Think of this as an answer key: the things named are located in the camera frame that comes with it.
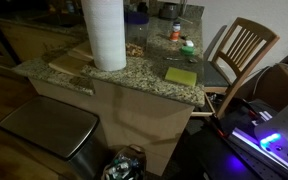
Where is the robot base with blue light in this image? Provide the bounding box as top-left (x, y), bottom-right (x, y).
top-left (229, 91), bottom-right (288, 180)

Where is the metal spoon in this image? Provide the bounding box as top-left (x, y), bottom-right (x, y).
top-left (165, 56), bottom-right (199, 65)

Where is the clear container with blue lid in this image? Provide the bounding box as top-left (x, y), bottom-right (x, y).
top-left (123, 11), bottom-right (151, 58)

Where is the green round lid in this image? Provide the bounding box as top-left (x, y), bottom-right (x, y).
top-left (179, 45), bottom-right (196, 57)

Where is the beige counter cabinet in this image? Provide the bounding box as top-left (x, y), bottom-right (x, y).
top-left (27, 77), bottom-right (196, 177)

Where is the yellow sponge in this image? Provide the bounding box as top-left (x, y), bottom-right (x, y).
top-left (164, 66), bottom-right (198, 88)

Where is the open wooden drawer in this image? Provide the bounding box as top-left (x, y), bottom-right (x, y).
top-left (190, 92), bottom-right (219, 118)

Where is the orange bottle with white cap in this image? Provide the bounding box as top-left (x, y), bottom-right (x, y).
top-left (169, 21), bottom-right (182, 43)

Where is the white paper towel roll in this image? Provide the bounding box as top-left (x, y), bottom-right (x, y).
top-left (80, 0), bottom-right (128, 72)

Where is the small wooden cutting board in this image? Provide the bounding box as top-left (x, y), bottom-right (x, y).
top-left (66, 40), bottom-right (95, 63)

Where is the bag full of trash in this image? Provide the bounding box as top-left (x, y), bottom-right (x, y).
top-left (100, 143), bottom-right (149, 180)

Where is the large wooden cutting board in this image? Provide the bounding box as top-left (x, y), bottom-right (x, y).
top-left (47, 53), bottom-right (94, 78)

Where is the thin light stick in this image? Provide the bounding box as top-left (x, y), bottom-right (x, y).
top-left (179, 16), bottom-right (195, 25)

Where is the dark bottle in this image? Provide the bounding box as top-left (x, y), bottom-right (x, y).
top-left (137, 1), bottom-right (149, 15)

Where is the metal pot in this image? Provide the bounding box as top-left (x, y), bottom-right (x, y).
top-left (159, 2), bottom-right (181, 20)

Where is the stainless steel trash can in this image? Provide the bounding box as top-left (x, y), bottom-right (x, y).
top-left (0, 94), bottom-right (107, 180)

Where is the wooden chair with dark seat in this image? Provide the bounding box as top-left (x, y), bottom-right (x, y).
top-left (202, 17), bottom-right (281, 120)

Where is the brown cardboard box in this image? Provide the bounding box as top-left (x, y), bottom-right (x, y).
top-left (249, 46), bottom-right (288, 113)

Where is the red handled clamp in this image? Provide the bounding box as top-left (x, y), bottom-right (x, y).
top-left (209, 116), bottom-right (229, 138)

